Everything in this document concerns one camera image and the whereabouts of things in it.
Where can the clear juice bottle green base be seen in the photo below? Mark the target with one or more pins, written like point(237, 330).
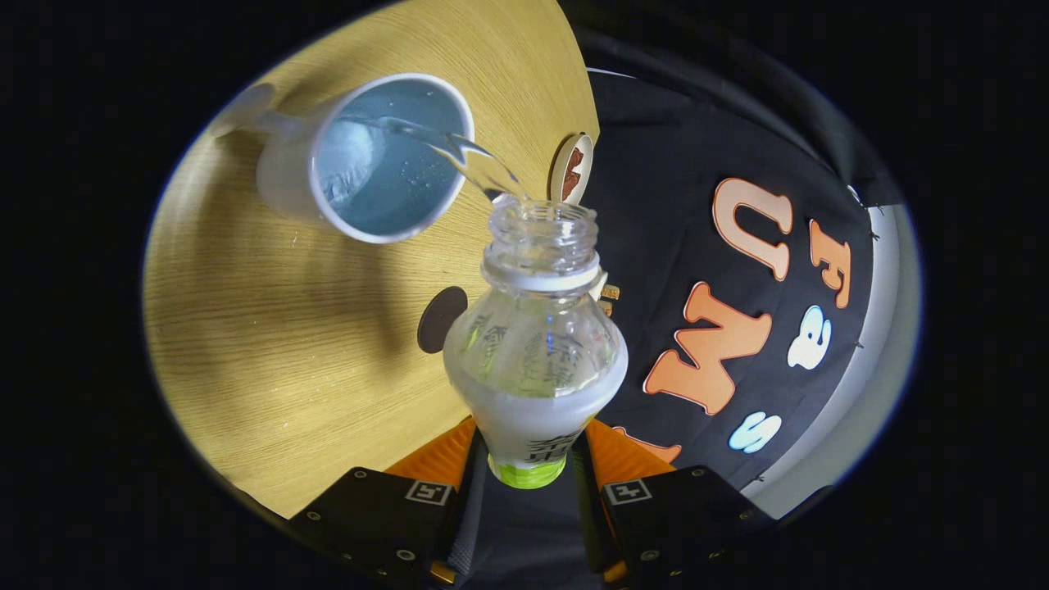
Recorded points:
point(533, 418)

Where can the white cup blue inside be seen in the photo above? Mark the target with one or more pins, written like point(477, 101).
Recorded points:
point(283, 176)

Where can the clear juice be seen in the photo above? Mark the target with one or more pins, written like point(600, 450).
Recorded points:
point(459, 152)

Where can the wooden table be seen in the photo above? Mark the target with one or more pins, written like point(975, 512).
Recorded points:
point(287, 328)

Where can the white toaster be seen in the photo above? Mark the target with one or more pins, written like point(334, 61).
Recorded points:
point(605, 279)

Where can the dark brown round coaster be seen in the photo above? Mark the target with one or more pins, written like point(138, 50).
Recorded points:
point(438, 319)

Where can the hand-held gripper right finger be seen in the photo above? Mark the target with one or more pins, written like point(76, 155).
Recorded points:
point(592, 524)

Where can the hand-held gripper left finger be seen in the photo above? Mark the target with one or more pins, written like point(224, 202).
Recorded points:
point(467, 524)

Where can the brown food piece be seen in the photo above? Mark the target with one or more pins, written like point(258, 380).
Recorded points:
point(575, 162)
point(569, 187)

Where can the small white round plate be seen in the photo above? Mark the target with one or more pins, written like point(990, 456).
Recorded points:
point(557, 168)

